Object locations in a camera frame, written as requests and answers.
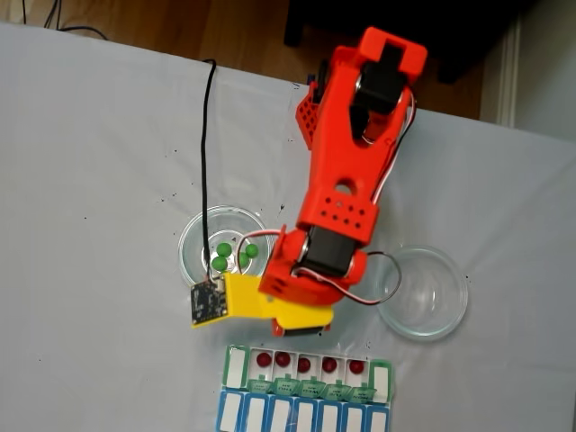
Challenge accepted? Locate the clear glass bowl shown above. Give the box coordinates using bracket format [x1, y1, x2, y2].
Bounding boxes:
[375, 245, 469, 341]
[177, 205, 275, 302]

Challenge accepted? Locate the green blue pill organizer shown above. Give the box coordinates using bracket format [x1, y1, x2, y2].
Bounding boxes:
[217, 342, 397, 432]

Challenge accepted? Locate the white tablecloth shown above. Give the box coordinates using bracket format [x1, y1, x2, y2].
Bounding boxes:
[0, 22, 576, 432]

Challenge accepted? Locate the dark wooden furniture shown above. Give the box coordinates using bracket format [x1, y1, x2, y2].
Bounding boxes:
[283, 0, 539, 86]

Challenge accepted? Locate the camera circuit board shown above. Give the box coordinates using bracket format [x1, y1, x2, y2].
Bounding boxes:
[188, 277, 230, 330]

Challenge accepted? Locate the black camera cable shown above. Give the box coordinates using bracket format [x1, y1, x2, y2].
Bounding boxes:
[199, 58, 218, 283]

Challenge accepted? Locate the black floor cable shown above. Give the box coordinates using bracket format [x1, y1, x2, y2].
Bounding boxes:
[42, 0, 109, 41]

